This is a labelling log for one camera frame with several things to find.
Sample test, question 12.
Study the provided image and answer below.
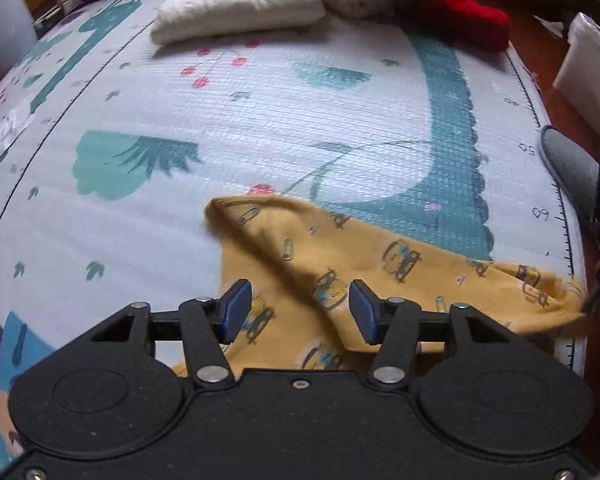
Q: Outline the grey slipper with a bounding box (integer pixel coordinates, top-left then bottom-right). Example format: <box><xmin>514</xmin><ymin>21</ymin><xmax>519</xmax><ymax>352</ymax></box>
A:
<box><xmin>538</xmin><ymin>125</ymin><xmax>600</xmax><ymax>223</ymax></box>

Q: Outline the printed play mat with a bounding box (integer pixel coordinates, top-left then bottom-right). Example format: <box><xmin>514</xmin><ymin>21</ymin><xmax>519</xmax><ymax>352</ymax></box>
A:
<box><xmin>0</xmin><ymin>0</ymin><xmax>588</xmax><ymax>461</ymax></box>

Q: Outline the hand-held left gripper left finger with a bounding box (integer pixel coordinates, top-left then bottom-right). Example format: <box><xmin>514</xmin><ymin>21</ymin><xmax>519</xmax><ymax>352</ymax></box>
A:
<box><xmin>87</xmin><ymin>279</ymin><xmax>254</xmax><ymax>391</ymax></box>

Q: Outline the red folded cloth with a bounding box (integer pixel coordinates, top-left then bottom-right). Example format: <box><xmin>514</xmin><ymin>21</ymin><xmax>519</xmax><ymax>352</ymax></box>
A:
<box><xmin>420</xmin><ymin>0</ymin><xmax>511</xmax><ymax>53</ymax></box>

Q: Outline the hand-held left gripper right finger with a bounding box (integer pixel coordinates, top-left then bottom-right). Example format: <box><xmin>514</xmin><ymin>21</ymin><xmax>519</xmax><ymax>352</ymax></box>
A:
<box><xmin>349</xmin><ymin>280</ymin><xmax>518</xmax><ymax>391</ymax></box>

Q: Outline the yellow printed garment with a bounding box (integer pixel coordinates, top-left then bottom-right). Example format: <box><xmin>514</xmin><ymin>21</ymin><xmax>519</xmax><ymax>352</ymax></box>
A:
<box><xmin>172</xmin><ymin>194</ymin><xmax>593</xmax><ymax>378</ymax></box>

